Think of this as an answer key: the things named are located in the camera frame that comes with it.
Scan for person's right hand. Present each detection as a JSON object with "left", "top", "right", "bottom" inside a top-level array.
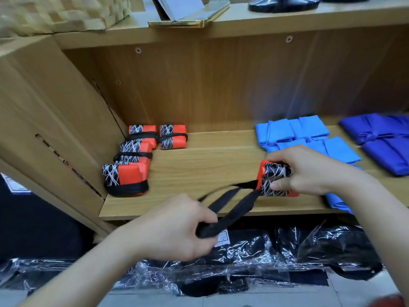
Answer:
[{"left": 265, "top": 145, "right": 364, "bottom": 197}]

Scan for person's right forearm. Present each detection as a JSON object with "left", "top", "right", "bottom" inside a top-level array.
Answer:
[{"left": 345, "top": 171, "right": 409, "bottom": 298}]

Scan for red bag with black lettering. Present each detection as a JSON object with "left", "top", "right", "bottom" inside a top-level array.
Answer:
[
  {"left": 101, "top": 162, "right": 151, "bottom": 198},
  {"left": 158, "top": 123, "right": 189, "bottom": 151},
  {"left": 114, "top": 139, "right": 156, "bottom": 165},
  {"left": 195, "top": 159, "right": 300, "bottom": 239}
]

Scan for beige woven basket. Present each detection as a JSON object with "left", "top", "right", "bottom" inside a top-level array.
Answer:
[{"left": 0, "top": 0, "right": 133, "bottom": 39}]

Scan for black wrapped bag with tag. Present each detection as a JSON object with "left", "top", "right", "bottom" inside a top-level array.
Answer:
[{"left": 118, "top": 228, "right": 330, "bottom": 298}]

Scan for black plastic-wrapped bag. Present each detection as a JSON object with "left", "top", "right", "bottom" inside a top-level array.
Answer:
[
  {"left": 0, "top": 255, "right": 129, "bottom": 293},
  {"left": 276, "top": 220, "right": 384, "bottom": 281}
]

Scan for person's left forearm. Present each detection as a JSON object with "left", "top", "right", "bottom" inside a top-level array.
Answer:
[{"left": 19, "top": 236, "right": 138, "bottom": 307}]

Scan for white paper tag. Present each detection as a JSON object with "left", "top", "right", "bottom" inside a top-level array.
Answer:
[{"left": 215, "top": 229, "right": 231, "bottom": 248}]

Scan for white blue-edged label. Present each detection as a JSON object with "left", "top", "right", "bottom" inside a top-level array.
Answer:
[{"left": 0, "top": 172, "right": 32, "bottom": 195}]

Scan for gold stand with white card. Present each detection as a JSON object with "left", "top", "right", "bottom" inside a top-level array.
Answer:
[{"left": 147, "top": 0, "right": 231, "bottom": 29}]

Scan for wooden shelf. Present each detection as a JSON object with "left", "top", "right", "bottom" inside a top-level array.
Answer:
[{"left": 0, "top": 0, "right": 409, "bottom": 237}]

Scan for red shopping basket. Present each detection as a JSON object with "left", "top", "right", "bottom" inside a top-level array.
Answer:
[{"left": 371, "top": 294, "right": 407, "bottom": 307}]

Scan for person's left hand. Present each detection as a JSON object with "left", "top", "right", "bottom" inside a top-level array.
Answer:
[{"left": 118, "top": 192, "right": 220, "bottom": 264}]

